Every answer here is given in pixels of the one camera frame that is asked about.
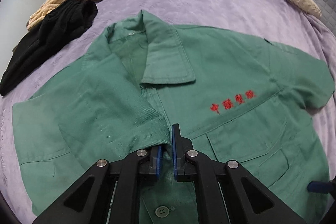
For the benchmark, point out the purple embossed bed blanket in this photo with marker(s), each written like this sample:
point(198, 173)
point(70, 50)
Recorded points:
point(274, 20)

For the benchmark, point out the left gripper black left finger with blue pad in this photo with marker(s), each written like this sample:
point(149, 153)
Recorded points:
point(108, 192)

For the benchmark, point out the black folded garment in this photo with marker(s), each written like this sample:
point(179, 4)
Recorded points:
point(59, 27)

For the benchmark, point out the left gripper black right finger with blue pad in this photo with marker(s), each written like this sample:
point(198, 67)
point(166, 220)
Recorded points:
point(225, 191)

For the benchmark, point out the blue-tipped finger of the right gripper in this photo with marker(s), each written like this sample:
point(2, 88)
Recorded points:
point(319, 187)

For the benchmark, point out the green work shirt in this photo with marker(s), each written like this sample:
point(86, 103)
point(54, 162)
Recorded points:
point(236, 96)

